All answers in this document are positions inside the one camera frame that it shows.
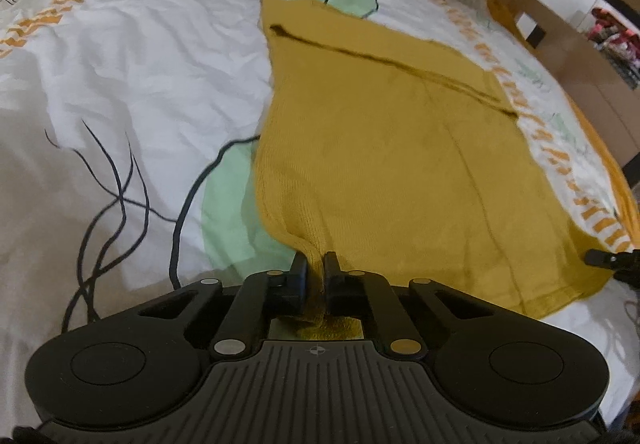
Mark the mustard yellow knit sweater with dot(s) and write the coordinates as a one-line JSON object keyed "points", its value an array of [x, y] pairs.
{"points": [[400, 164]]}

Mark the colourful patterned cloth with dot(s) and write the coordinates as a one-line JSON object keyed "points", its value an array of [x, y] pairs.
{"points": [[616, 42]]}

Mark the orange mattress cover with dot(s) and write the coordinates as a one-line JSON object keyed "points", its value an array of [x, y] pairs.
{"points": [[612, 159]]}

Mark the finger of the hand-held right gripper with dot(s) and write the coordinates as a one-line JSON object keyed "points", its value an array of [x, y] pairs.
{"points": [[612, 260]]}

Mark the white leaf-print bed sheet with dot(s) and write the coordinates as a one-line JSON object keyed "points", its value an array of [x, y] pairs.
{"points": [[130, 89]]}

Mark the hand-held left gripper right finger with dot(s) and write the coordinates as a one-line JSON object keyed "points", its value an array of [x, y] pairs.
{"points": [[332, 276]]}

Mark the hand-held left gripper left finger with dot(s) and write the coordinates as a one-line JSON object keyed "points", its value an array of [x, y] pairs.
{"points": [[299, 276]]}

